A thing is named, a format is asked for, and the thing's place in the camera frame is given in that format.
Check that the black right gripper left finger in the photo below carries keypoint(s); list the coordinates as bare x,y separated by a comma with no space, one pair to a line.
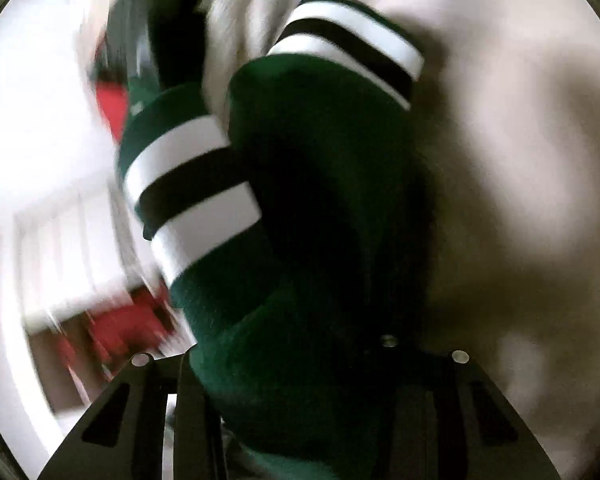
120,436

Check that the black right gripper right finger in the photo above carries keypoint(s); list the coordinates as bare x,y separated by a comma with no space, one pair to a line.
417,411

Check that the green and white varsity jacket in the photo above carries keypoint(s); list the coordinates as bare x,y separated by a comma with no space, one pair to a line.
296,239

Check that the white purple rose blanket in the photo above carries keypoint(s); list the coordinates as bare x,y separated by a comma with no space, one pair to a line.
509,105

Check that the red cloth on bed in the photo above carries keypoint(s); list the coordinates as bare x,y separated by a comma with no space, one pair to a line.
112,96

